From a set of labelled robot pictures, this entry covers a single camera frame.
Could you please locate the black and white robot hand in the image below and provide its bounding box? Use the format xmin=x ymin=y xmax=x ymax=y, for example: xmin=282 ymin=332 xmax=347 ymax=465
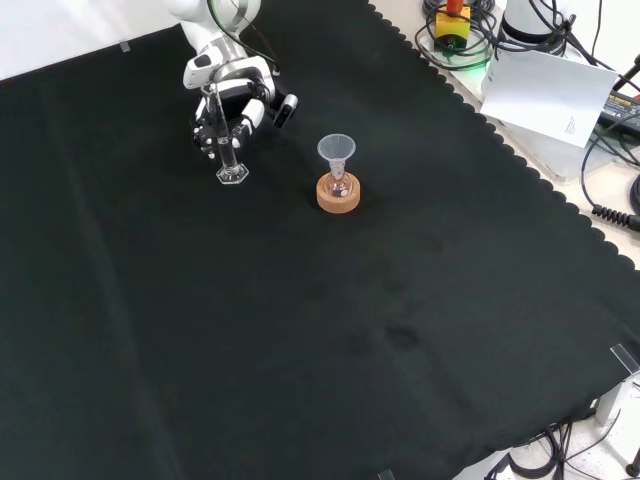
xmin=182 ymin=49 xmax=280 ymax=162

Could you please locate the clear glass graduated cylinder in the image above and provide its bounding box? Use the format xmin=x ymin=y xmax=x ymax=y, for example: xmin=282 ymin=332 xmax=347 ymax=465
xmin=201 ymin=82 xmax=250 ymax=187

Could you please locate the clear plastic funnel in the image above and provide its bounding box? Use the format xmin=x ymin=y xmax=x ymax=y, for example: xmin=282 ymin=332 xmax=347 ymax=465
xmin=316 ymin=133 xmax=357 ymax=174

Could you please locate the small round-bottom glass flask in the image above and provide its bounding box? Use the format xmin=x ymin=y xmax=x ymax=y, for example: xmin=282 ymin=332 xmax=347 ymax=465
xmin=324 ymin=160 xmax=349 ymax=199

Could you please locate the yellow stop button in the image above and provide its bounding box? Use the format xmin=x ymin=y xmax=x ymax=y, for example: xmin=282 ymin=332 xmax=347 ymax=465
xmin=433 ymin=0 xmax=473 ymax=51

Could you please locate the black bench cloth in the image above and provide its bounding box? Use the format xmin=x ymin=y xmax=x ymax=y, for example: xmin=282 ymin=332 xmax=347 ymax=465
xmin=0 ymin=0 xmax=640 ymax=480

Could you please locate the black power adapter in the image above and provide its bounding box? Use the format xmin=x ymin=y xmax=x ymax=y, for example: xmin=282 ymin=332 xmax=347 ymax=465
xmin=598 ymin=91 xmax=640 ymax=127

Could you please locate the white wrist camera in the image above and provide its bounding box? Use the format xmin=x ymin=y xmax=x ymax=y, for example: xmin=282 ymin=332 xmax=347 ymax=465
xmin=272 ymin=93 xmax=300 ymax=129

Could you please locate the cork ring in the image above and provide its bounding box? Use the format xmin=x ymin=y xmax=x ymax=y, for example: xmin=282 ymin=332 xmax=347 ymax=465
xmin=316 ymin=172 xmax=362 ymax=215

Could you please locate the black looped cable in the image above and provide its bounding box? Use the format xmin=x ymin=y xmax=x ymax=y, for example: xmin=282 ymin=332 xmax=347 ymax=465
xmin=413 ymin=0 xmax=497 ymax=72

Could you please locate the metal base plate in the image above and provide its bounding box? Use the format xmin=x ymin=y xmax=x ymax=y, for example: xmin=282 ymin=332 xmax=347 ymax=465
xmin=414 ymin=29 xmax=601 ymax=182

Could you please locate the black coiled cable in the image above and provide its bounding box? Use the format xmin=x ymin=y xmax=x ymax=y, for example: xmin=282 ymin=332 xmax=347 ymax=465
xmin=579 ymin=122 xmax=640 ymax=230

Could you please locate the black cable bundle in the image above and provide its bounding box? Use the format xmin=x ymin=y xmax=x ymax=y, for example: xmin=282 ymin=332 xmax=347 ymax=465
xmin=482 ymin=419 xmax=624 ymax=480

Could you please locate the grey metal bracket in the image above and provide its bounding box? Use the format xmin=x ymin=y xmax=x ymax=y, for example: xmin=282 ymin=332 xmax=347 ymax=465
xmin=593 ymin=378 xmax=640 ymax=427

